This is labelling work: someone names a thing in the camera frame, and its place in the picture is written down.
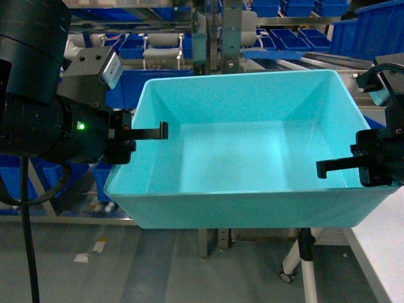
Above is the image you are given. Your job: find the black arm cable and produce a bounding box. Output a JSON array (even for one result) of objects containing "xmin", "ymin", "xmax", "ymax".
[{"xmin": 0, "ymin": 156, "xmax": 73, "ymax": 303}]

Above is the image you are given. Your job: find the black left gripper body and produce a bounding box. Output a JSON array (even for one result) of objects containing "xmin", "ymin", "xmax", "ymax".
[{"xmin": 58, "ymin": 97, "xmax": 136, "ymax": 165}]

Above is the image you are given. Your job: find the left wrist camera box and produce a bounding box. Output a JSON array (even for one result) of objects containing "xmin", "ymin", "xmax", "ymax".
[{"xmin": 57, "ymin": 46, "xmax": 124, "ymax": 110}]

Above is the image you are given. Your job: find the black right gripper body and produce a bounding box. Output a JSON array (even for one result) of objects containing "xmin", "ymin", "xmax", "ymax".
[{"xmin": 351, "ymin": 94, "xmax": 403, "ymax": 187}]

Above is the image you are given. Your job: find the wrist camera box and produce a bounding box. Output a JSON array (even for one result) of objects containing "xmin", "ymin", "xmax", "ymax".
[
  {"xmin": 352, "ymin": 52, "xmax": 403, "ymax": 107},
  {"xmin": 57, "ymin": 46, "xmax": 124, "ymax": 110}
]

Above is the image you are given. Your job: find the light teal plastic bin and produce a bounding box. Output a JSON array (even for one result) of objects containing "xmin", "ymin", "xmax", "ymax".
[{"xmin": 104, "ymin": 69, "xmax": 399, "ymax": 229}]

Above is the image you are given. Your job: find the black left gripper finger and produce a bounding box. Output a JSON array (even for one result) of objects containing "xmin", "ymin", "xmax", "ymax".
[{"xmin": 129, "ymin": 121, "xmax": 169, "ymax": 140}]

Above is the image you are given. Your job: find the blue bin at right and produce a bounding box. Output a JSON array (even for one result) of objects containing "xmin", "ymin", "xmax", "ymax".
[{"xmin": 331, "ymin": 1, "xmax": 403, "ymax": 60}]

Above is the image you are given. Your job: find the blue bin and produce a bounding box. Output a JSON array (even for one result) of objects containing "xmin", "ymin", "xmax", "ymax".
[
  {"xmin": 1, "ymin": 155, "xmax": 94, "ymax": 213},
  {"xmin": 331, "ymin": 1, "xmax": 403, "ymax": 60}
]

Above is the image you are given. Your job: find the white table leg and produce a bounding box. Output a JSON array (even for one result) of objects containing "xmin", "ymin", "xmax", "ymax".
[{"xmin": 280, "ymin": 228, "xmax": 324, "ymax": 302}]

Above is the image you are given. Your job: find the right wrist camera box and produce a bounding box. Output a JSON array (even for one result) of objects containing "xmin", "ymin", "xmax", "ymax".
[{"xmin": 352, "ymin": 52, "xmax": 403, "ymax": 107}]

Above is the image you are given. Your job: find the grey office chair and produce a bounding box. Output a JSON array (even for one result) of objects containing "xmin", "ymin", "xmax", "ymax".
[{"xmin": 143, "ymin": 33, "xmax": 184, "ymax": 70}]

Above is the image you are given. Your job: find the blue bin lower left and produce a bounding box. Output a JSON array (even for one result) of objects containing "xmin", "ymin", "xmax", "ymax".
[{"xmin": 1, "ymin": 155, "xmax": 94, "ymax": 213}]

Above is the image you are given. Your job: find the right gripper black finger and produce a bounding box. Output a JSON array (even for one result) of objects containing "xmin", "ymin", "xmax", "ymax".
[{"xmin": 316, "ymin": 157, "xmax": 363, "ymax": 179}]

